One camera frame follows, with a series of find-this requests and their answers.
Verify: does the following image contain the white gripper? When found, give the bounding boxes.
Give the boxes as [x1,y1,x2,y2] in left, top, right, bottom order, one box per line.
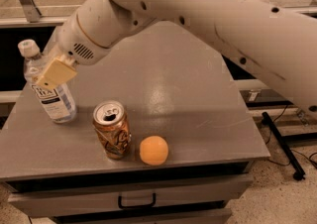
[36,13,111,90]

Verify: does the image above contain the clear blue tea bottle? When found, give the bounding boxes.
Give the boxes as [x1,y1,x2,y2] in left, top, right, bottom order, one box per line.
[18,39,76,124]

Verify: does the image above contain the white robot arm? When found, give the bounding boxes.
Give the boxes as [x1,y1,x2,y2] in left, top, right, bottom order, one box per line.
[36,0,317,117]

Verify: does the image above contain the open orange soda can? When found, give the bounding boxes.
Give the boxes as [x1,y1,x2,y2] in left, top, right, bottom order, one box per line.
[93,100,131,160]

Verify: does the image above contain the orange ball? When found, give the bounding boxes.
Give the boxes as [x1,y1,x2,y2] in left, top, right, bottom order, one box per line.
[140,136,168,166]

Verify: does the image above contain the grey cabinet drawer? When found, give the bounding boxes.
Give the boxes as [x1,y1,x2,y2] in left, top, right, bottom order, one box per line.
[9,173,253,218]
[53,208,232,224]

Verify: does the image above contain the lower grey cabinet drawer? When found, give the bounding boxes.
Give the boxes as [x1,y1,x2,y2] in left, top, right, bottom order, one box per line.
[53,208,232,224]

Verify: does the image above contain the black metal floor bar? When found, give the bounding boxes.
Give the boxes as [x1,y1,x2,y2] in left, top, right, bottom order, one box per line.
[262,112,305,181]

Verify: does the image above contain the black drawer handle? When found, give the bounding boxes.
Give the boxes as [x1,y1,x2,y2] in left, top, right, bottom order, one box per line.
[117,193,157,210]

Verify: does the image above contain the black floor cable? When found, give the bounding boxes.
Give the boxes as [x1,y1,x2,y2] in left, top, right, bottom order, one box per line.
[264,105,317,169]

